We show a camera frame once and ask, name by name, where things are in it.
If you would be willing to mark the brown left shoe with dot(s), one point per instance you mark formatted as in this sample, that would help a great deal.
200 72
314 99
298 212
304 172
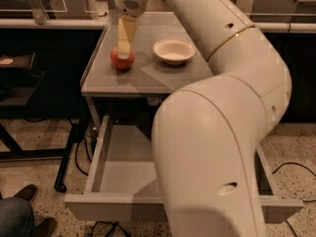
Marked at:
27 193

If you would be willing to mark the grey cabinet table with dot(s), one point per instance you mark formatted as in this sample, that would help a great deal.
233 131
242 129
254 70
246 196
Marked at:
148 76

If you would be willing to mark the grey open drawer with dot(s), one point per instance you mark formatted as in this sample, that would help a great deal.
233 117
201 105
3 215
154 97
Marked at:
125 178

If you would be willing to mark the brown shoe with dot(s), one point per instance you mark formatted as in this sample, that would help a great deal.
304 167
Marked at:
46 228
27 193

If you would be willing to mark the red apple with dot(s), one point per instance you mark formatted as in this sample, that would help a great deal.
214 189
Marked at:
121 63

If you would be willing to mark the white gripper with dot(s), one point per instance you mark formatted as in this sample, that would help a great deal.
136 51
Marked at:
130 3

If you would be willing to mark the brown right shoe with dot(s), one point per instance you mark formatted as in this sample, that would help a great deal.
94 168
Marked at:
46 228

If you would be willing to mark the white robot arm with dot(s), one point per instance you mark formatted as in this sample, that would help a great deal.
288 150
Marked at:
250 86

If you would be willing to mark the white paper bowl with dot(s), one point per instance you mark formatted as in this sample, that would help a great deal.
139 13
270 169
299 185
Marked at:
174 51

